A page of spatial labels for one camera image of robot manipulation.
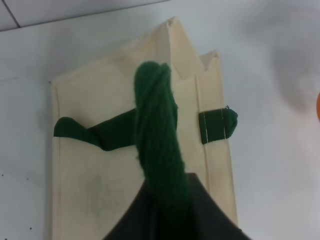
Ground orange fruit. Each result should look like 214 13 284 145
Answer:
316 93 320 122

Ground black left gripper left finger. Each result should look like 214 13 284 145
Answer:
104 187 158 240

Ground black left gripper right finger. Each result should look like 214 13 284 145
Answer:
187 173 249 240

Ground cream linen bag green handles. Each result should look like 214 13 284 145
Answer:
51 17 238 240

